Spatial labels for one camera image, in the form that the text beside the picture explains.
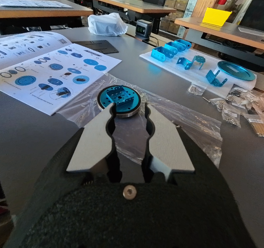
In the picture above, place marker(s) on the blue round slotted plate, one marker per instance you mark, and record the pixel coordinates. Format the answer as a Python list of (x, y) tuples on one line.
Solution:
[(243, 72)]

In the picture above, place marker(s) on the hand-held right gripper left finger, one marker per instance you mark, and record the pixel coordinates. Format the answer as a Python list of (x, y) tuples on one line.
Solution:
[(92, 146)]

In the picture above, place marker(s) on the wood-edged office desk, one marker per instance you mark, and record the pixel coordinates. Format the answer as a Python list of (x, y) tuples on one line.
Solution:
[(41, 12), (226, 30), (127, 3)]

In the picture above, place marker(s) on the printed paper sheet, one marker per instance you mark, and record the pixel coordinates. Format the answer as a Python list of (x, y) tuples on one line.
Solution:
[(31, 3)]

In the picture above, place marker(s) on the black metal plate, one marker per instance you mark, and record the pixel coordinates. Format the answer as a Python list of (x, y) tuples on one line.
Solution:
[(97, 46)]

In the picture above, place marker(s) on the pile of small screw bags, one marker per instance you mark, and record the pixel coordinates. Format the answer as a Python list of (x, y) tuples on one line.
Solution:
[(231, 111)]

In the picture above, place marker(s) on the stepped blue bracket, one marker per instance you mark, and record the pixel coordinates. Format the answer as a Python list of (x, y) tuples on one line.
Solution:
[(199, 61)]

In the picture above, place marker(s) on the yellow bin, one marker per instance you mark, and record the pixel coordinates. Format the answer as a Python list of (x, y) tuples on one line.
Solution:
[(216, 16)]

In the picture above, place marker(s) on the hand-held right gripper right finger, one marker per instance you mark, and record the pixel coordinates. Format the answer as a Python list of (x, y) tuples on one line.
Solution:
[(171, 149)]

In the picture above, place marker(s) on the stack of cardboard boxes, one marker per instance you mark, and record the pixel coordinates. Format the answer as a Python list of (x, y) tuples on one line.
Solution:
[(175, 4)]

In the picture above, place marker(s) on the white instruction manual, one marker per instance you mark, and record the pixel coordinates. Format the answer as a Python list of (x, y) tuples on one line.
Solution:
[(68, 99)]

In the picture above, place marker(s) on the white foam sheet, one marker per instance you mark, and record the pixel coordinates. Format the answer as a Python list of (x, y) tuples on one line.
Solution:
[(165, 66)]

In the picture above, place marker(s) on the wooden pillar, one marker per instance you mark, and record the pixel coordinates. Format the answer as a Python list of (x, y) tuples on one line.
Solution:
[(206, 0)]

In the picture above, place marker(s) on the black monitor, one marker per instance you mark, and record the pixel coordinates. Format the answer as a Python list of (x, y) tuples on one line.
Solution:
[(253, 12)]

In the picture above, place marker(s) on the white plastic bag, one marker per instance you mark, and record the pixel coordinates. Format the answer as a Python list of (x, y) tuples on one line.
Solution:
[(107, 25)]

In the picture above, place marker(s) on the blue disc with square bracket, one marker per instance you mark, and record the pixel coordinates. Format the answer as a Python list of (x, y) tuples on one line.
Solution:
[(132, 99)]

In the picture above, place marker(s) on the grey device with green lights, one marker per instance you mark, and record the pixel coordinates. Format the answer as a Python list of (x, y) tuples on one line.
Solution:
[(144, 28)]

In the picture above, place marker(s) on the wide blue perforated bracket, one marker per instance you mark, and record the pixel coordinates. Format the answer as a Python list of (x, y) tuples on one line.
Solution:
[(214, 80)]

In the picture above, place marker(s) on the clear plastic bag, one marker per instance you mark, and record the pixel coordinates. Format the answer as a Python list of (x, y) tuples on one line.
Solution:
[(185, 124)]

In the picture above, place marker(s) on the bag of brass standoffs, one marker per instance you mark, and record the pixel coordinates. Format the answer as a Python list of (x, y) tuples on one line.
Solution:
[(258, 124)]

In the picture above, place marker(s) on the grey desk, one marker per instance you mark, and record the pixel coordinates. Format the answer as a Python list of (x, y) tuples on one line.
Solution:
[(165, 91)]

